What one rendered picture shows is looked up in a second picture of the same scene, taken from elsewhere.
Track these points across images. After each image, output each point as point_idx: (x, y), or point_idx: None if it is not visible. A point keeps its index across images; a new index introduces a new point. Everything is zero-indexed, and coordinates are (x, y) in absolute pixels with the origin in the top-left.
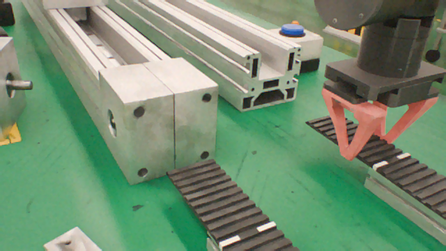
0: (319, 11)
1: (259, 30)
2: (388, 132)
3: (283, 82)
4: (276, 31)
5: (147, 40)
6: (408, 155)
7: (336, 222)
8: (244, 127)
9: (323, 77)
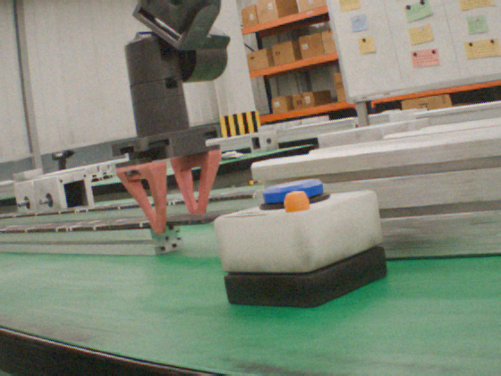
0: (224, 69)
1: (342, 150)
2: (154, 212)
3: None
4: (338, 196)
5: (466, 125)
6: (142, 222)
7: (212, 235)
8: None
9: (216, 297)
